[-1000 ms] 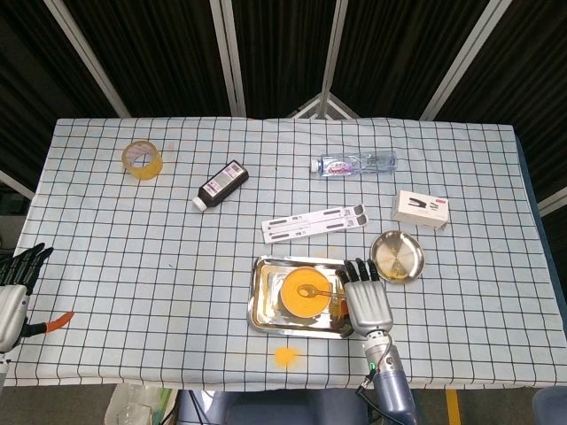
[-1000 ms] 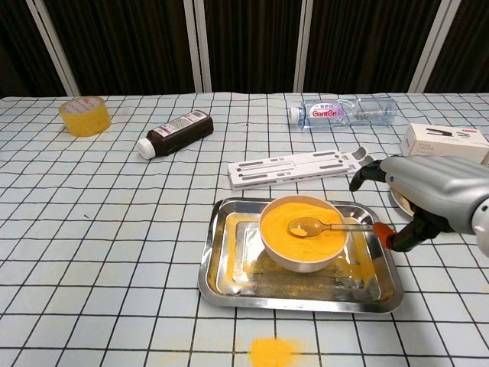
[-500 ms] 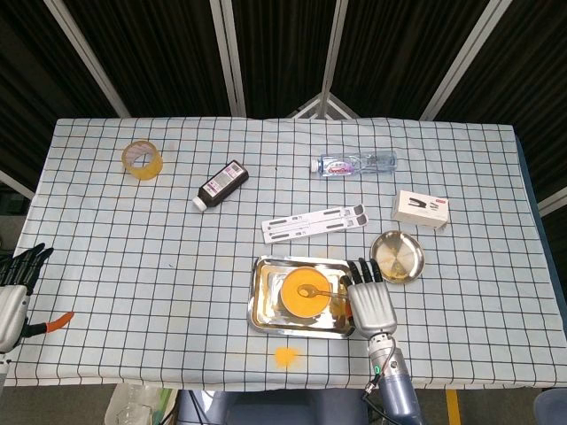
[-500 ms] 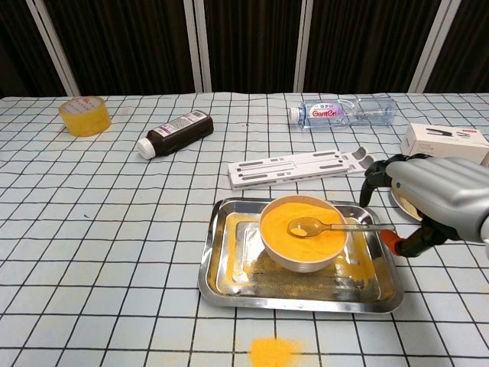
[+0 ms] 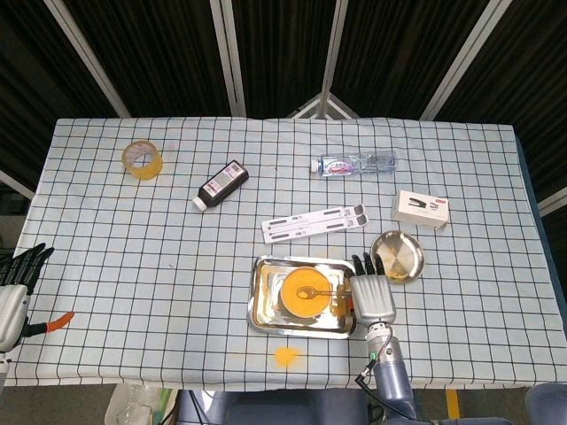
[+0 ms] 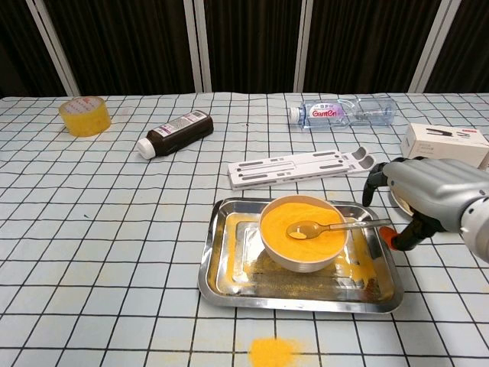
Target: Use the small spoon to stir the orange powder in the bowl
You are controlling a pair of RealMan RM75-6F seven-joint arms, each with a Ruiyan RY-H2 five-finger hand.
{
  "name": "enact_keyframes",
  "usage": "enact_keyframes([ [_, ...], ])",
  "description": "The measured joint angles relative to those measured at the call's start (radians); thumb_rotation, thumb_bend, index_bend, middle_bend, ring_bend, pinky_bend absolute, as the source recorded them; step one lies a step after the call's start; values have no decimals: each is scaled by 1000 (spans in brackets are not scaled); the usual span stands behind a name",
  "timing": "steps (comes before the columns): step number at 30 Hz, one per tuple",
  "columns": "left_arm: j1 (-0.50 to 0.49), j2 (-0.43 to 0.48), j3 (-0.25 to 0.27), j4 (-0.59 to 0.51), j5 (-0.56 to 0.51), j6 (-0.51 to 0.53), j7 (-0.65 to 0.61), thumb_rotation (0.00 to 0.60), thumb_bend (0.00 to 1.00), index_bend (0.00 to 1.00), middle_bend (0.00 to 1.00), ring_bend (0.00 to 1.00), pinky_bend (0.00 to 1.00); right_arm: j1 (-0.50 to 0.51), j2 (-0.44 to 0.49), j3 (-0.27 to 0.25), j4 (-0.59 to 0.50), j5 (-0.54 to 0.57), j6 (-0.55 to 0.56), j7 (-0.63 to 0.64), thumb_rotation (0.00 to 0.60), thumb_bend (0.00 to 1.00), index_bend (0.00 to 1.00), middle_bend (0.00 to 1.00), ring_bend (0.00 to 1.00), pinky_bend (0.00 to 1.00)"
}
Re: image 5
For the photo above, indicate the brown bottle white cap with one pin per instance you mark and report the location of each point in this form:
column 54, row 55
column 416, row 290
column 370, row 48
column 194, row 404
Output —
column 221, row 186

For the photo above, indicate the white stapler box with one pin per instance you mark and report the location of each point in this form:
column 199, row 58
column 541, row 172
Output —
column 421, row 212

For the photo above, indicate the large rectangular steel tray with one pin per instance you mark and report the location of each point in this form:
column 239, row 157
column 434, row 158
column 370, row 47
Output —
column 301, row 333

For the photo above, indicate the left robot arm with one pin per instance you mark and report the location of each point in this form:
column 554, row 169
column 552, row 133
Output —
column 2, row 367

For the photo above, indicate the black folding screen white frames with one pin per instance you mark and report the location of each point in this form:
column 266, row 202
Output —
column 168, row 53

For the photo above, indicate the checkered tablecloth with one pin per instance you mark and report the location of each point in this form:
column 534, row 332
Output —
column 133, row 265

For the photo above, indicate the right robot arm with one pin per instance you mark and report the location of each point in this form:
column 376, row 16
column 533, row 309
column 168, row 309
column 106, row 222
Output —
column 392, row 385

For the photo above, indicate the orange powder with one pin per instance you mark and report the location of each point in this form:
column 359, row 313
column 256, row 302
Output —
column 285, row 356

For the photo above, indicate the beige bowl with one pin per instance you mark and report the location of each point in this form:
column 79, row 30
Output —
column 283, row 307

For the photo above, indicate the clear plastic water bottle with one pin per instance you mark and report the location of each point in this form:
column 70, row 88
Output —
column 341, row 166

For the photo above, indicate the clear plastic bag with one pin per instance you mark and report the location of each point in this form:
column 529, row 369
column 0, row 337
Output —
column 128, row 407

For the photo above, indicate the white folding laptop stand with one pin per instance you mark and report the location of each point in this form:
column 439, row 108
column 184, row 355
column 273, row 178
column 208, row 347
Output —
column 310, row 223

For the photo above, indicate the yellow tape roll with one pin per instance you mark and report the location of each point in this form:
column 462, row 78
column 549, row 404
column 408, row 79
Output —
column 148, row 170

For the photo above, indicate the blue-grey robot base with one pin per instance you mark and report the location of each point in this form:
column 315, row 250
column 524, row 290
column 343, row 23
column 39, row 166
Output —
column 288, row 409

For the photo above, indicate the metal spoon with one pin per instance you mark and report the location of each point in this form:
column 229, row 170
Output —
column 305, row 292

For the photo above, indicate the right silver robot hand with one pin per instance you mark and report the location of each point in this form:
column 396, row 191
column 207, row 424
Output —
column 372, row 299

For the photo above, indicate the small rectangular steel tray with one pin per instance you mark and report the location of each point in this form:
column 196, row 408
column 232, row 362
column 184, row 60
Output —
column 269, row 310

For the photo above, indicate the round steel plate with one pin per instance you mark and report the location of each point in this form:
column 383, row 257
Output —
column 401, row 254

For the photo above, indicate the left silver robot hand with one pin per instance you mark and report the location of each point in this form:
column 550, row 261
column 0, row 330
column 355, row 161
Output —
column 11, row 310

